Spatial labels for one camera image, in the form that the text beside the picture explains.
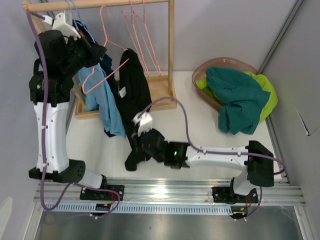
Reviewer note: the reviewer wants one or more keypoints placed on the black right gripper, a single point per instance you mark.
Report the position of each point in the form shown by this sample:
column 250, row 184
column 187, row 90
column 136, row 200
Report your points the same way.
column 141, row 148

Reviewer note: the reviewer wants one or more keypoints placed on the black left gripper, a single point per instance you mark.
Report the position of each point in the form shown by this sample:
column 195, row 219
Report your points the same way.
column 94, row 51

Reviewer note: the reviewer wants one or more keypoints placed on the navy blue shorts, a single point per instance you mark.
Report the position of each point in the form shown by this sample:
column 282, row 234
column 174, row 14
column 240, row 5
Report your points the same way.
column 106, row 65

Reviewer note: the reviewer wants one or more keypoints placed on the pink hanger of teal shorts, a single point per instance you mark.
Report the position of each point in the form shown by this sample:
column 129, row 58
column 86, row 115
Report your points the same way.
column 130, row 23

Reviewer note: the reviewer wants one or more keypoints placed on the black shorts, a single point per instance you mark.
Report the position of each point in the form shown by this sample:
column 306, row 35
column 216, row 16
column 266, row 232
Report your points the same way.
column 136, row 99

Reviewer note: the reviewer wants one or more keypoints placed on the pink hanger of green shorts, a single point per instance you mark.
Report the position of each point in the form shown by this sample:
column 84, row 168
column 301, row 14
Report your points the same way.
column 144, row 35

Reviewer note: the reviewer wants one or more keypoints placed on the teal shorts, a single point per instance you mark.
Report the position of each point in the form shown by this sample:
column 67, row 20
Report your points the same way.
column 242, row 98

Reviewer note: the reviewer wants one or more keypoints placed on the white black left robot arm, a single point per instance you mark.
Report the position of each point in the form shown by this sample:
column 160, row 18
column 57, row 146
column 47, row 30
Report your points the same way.
column 50, row 88

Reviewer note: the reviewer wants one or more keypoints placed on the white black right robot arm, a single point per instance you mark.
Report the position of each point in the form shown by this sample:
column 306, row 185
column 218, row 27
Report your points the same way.
column 254, row 161

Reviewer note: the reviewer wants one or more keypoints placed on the light blue shorts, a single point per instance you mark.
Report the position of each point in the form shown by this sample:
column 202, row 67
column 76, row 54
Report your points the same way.
column 99, row 96

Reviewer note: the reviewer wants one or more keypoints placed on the wooden clothes rack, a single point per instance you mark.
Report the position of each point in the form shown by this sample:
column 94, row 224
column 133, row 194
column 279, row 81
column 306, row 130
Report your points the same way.
column 160, row 85

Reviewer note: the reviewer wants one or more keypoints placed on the translucent pink plastic basket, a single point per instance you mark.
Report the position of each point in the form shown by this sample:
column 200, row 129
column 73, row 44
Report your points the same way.
column 225, row 62

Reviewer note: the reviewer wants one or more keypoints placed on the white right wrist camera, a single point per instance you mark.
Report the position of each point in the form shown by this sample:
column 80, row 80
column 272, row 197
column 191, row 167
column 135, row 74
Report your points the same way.
column 143, row 122

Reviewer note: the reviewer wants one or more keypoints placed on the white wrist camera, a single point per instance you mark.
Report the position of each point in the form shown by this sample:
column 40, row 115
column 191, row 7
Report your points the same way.
column 143, row 122
column 59, row 23

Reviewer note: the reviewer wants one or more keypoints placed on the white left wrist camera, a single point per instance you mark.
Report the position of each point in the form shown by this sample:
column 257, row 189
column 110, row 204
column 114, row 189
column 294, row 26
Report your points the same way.
column 59, row 23

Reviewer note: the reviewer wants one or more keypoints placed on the aluminium mounting rail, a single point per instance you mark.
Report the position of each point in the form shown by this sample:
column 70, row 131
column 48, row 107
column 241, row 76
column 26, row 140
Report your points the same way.
column 198, row 192

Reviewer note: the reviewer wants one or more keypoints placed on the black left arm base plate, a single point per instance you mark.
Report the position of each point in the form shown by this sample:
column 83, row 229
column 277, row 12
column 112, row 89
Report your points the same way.
column 95, row 195

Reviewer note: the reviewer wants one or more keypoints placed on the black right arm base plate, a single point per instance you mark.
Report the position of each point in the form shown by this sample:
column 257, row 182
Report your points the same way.
column 226, row 195

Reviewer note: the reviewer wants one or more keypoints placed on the white slotted cable duct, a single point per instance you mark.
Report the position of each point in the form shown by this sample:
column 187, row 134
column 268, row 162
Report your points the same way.
column 139, row 208

